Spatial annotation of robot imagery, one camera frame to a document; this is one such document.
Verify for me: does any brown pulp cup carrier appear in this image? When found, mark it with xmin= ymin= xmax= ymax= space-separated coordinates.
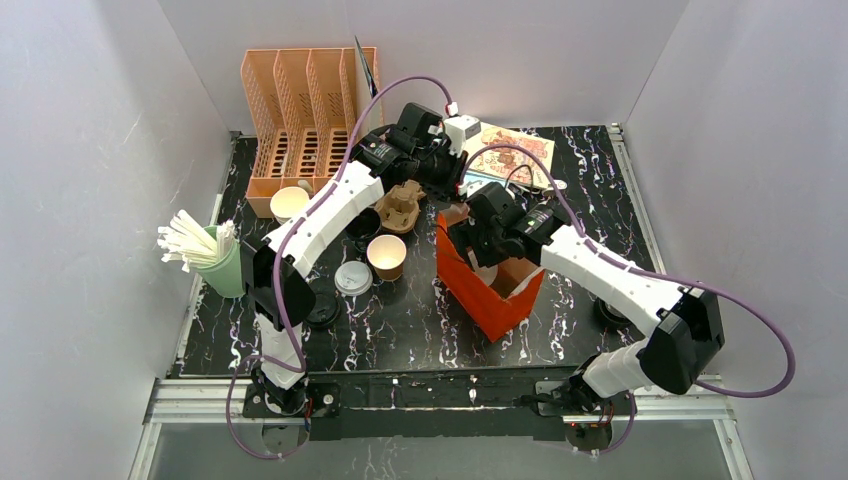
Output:
xmin=374 ymin=180 xmax=426 ymax=235

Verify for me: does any orange paper bag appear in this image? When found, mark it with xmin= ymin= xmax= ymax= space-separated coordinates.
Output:
xmin=435 ymin=204 xmax=544 ymax=342

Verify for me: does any kraft paper cup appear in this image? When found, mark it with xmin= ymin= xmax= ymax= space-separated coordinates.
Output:
xmin=475 ymin=265 xmax=499 ymax=285
xmin=366 ymin=234 xmax=407 ymax=281

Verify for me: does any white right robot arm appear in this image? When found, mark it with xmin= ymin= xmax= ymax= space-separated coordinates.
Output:
xmin=446 ymin=183 xmax=724 ymax=405

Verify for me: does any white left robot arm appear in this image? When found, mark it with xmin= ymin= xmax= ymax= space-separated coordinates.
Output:
xmin=240 ymin=102 xmax=481 ymax=390

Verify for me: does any grey folder in organizer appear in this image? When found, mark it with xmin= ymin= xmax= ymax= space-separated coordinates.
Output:
xmin=354 ymin=36 xmax=379 ymax=98

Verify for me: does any black paper cup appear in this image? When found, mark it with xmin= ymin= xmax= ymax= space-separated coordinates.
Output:
xmin=344 ymin=208 xmax=382 ymax=252

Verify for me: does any orange plastic file organizer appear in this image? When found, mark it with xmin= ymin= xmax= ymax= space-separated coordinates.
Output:
xmin=241 ymin=47 xmax=380 ymax=219

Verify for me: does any black cup lid right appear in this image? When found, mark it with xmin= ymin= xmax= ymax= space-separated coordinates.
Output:
xmin=593 ymin=298 xmax=631 ymax=330

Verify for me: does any black cup lid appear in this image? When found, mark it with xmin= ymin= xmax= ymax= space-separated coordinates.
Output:
xmin=304 ymin=292 xmax=341 ymax=330
xmin=593 ymin=298 xmax=631 ymax=330

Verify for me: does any white cup lid underneath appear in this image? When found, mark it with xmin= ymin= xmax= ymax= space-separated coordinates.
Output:
xmin=334 ymin=261 xmax=373 ymax=297

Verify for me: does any black cup lid left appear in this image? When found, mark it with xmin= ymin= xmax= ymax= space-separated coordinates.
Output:
xmin=304 ymin=292 xmax=341 ymax=330

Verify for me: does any green straw holder cup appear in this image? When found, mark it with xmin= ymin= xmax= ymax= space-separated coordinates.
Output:
xmin=192 ymin=230 xmax=245 ymax=298

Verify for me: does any white wrapped straws bundle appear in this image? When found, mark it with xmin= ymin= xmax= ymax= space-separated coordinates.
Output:
xmin=156 ymin=210 xmax=236 ymax=272

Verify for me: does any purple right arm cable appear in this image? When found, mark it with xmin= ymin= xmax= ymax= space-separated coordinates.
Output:
xmin=462 ymin=144 xmax=796 ymax=458

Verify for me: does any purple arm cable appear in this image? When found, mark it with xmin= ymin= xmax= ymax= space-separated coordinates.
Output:
xmin=225 ymin=74 xmax=458 ymax=462
xmin=462 ymin=144 xmax=796 ymax=458

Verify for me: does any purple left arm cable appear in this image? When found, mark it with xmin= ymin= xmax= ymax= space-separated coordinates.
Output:
xmin=225 ymin=74 xmax=458 ymax=462

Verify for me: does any aluminium rail frame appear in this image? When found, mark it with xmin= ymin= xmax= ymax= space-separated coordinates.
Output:
xmin=131 ymin=369 xmax=753 ymax=479

